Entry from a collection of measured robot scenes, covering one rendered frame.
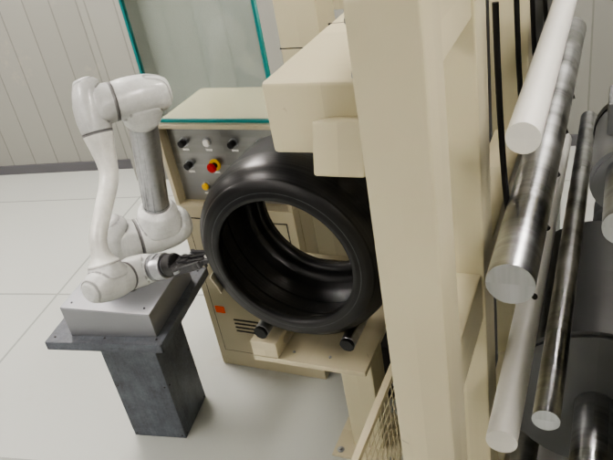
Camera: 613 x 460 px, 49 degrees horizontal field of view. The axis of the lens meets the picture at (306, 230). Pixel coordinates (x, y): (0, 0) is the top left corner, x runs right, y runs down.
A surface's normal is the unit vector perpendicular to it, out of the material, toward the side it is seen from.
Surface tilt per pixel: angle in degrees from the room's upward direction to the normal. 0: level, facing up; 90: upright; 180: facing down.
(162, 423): 90
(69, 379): 0
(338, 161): 72
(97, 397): 0
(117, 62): 90
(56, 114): 90
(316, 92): 90
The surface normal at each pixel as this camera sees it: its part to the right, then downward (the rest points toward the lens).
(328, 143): -0.40, 0.24
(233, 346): -0.37, 0.53
